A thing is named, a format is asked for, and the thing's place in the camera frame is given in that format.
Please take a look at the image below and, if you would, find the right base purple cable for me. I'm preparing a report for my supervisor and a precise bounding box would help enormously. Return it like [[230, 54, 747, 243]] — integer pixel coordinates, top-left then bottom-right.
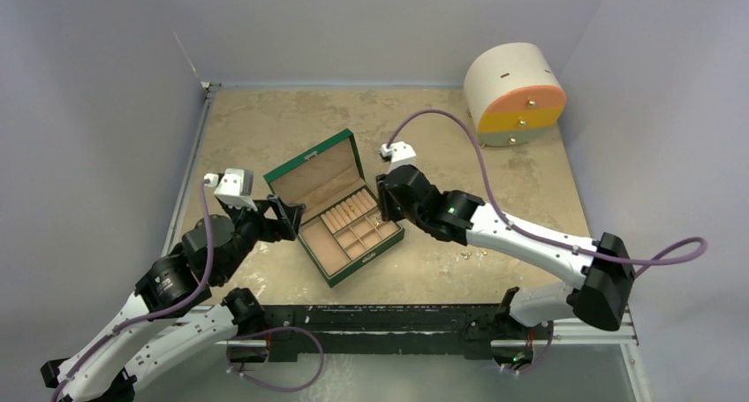
[[497, 322, 556, 378]]

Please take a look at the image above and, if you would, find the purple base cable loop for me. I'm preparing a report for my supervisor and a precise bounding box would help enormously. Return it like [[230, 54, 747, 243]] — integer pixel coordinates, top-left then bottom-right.
[[225, 325, 323, 392]]

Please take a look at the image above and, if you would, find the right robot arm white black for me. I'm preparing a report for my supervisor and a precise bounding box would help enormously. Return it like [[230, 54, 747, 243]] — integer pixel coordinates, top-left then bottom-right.
[[375, 165, 634, 338]]

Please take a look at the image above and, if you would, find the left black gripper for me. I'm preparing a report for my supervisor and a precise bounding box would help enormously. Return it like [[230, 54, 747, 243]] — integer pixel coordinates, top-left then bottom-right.
[[216, 193, 304, 283]]

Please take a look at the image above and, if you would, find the aluminium frame rail left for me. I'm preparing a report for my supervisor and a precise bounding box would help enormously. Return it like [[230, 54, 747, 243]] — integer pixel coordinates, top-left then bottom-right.
[[161, 82, 223, 256]]

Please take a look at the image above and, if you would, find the round drawer cabinet cream orange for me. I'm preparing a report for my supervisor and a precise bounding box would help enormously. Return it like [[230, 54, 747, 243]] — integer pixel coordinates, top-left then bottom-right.
[[463, 42, 567, 147]]

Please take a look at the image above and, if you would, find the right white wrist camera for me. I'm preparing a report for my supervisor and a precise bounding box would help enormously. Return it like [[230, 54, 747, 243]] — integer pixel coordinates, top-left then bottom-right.
[[379, 141, 417, 172]]

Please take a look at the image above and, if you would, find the green jewelry box with lid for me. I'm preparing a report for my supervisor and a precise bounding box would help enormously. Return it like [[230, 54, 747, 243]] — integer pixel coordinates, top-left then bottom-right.
[[263, 129, 405, 288]]

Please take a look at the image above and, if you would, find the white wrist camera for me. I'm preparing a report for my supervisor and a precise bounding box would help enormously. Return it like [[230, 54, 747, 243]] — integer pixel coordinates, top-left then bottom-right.
[[203, 168, 257, 211], [379, 141, 417, 172]]

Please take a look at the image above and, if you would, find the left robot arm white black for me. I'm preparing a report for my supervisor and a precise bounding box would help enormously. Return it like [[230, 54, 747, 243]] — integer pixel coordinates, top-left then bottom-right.
[[41, 194, 306, 401]]

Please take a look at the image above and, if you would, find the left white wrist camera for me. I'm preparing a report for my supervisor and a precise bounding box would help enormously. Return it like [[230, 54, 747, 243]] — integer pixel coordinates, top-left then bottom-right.
[[203, 168, 257, 211]]

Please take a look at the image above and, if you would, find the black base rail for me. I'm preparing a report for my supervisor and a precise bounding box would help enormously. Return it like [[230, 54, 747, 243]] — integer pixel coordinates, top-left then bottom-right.
[[226, 301, 553, 368]]

